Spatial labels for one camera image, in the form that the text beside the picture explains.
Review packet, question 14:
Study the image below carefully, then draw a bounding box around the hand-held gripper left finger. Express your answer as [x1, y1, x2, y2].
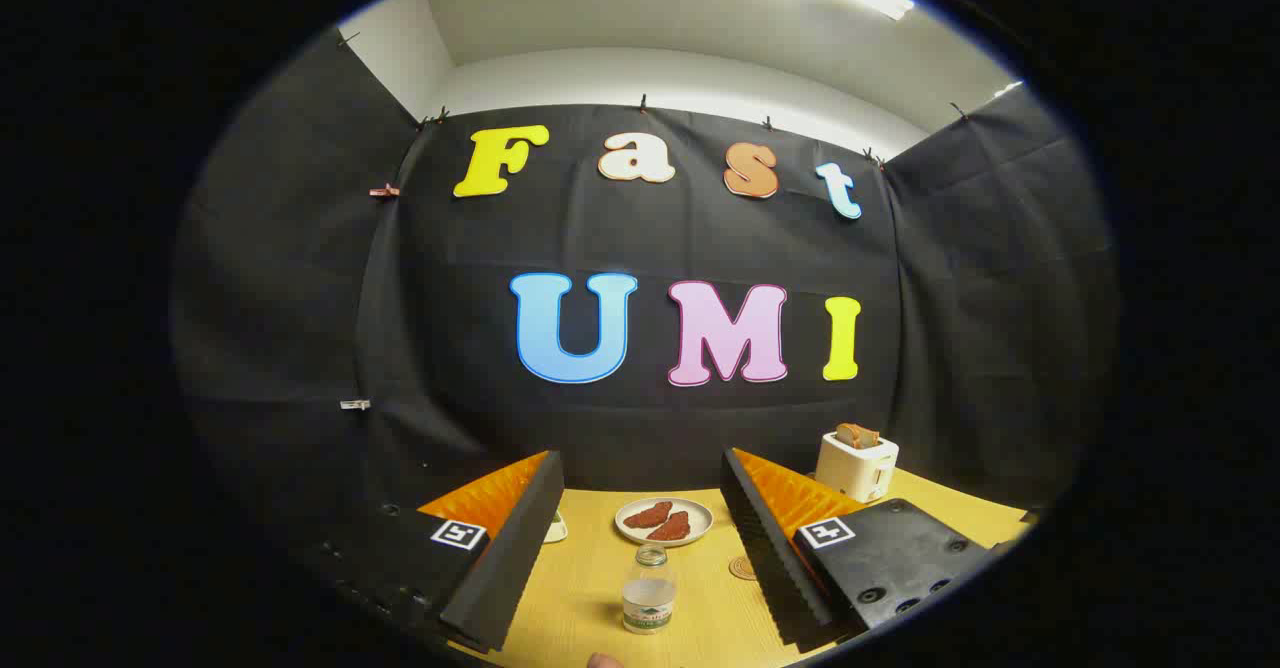
[300, 450, 566, 654]

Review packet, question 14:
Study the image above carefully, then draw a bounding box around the wooden table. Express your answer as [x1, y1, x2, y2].
[447, 468, 1031, 668]

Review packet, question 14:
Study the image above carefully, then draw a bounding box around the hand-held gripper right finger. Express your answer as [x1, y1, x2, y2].
[720, 447, 1001, 651]

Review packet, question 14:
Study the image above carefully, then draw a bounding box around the white toaster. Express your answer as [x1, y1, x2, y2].
[814, 431, 900, 504]

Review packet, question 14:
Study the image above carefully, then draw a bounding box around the clear plastic juice bottle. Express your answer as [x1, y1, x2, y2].
[621, 544, 678, 635]

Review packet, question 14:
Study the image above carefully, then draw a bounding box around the white round plate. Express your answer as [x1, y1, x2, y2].
[614, 497, 714, 548]

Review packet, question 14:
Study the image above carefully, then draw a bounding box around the black backdrop cloth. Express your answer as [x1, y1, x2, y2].
[170, 28, 1116, 589]

